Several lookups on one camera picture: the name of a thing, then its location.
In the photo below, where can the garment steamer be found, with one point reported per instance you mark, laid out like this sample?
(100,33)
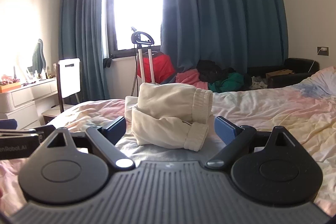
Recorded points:
(143,36)

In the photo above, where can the wall socket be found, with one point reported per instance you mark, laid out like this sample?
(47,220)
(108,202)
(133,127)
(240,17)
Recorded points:
(323,51)

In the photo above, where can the dark framed window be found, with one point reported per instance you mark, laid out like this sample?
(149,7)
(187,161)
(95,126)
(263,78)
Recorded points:
(136,3)

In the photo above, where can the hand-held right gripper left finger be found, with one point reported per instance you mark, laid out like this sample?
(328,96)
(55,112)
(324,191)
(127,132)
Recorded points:
(115,129)

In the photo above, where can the black sofa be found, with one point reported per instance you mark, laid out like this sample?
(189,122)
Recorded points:
(299,66)

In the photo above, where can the small black object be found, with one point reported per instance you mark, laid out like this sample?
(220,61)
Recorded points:
(108,62)

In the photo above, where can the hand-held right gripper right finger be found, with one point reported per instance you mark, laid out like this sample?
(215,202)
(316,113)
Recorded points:
(225,130)

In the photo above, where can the black cloth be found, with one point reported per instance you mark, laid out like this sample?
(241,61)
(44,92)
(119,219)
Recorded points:
(210,70)

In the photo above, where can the brown cardboard box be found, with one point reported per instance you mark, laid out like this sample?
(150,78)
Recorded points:
(279,74)

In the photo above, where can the green cloth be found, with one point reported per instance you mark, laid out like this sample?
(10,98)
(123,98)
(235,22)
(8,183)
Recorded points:
(228,82)

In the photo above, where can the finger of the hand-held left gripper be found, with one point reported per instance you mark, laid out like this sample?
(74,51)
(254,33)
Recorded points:
(8,124)

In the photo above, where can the wavy framed mirror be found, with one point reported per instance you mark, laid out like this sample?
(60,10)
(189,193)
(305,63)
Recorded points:
(38,56)

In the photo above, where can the narrow blue curtain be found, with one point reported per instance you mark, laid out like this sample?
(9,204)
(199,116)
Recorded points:
(81,35)

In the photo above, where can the white backed chair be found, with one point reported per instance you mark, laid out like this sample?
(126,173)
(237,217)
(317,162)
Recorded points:
(68,77)

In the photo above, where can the wide blue curtain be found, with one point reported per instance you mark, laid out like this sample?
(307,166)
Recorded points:
(223,8)

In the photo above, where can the bed with rumpled blankets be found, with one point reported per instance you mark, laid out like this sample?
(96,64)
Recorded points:
(275,119)

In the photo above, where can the pink cloth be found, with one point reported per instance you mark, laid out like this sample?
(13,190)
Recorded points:
(190,78)

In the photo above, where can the white dresser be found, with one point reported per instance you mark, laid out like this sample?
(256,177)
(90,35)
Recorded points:
(29,100)

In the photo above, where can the red orange clutter on dresser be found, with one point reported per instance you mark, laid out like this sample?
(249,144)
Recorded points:
(10,87)

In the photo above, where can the group of cosmetic bottles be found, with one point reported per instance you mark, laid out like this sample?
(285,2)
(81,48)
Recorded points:
(39,74)

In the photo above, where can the white printed cloth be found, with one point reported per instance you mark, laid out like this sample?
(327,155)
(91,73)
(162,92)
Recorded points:
(258,84)

